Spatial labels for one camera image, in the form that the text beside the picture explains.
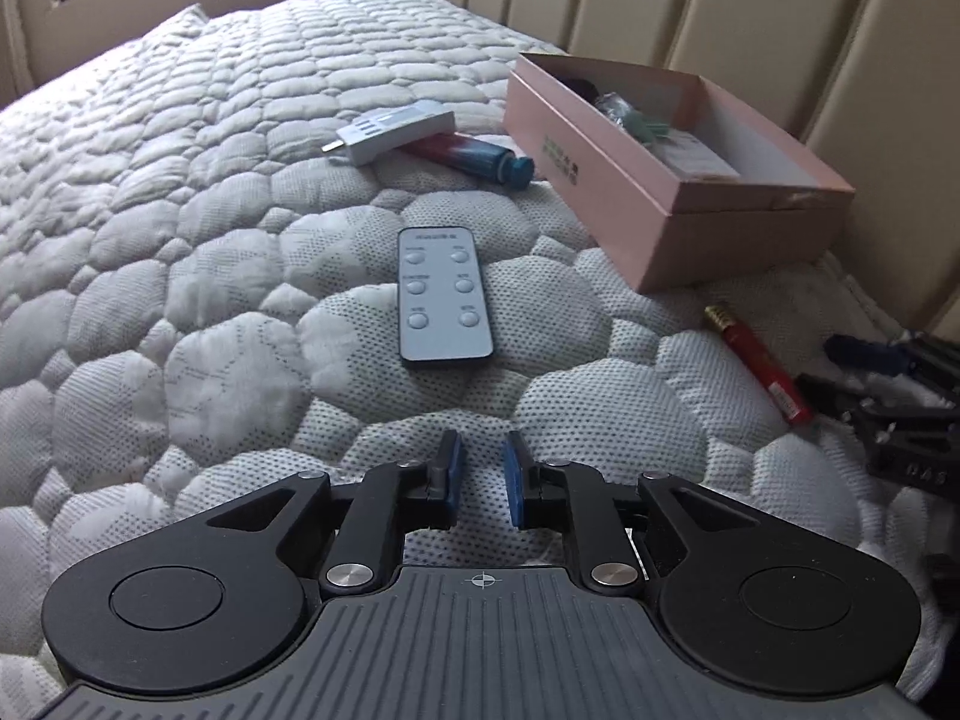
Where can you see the pink cardboard box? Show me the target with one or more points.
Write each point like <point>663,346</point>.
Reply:
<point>675,178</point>

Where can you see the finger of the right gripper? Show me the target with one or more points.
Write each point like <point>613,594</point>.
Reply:
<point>921,357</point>

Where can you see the green toy block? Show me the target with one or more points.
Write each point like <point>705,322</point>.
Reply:
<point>645,131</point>

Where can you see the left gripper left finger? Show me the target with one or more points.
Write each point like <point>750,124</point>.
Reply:
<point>372,518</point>

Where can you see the pink blue tube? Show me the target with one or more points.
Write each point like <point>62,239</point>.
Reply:
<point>483,160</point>

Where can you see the red lighter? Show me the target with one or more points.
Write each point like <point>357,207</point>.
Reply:
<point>754,355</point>

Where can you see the clear plastic bag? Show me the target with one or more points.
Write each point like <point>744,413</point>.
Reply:
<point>617,109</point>

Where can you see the grey remote control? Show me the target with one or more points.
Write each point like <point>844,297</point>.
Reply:
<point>442,310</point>

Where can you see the beige padded headboard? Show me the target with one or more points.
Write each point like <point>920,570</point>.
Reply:
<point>870,85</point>

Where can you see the white product box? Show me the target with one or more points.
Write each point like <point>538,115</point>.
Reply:
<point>692,160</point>

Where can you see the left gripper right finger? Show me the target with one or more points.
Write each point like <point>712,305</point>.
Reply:
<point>590,514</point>

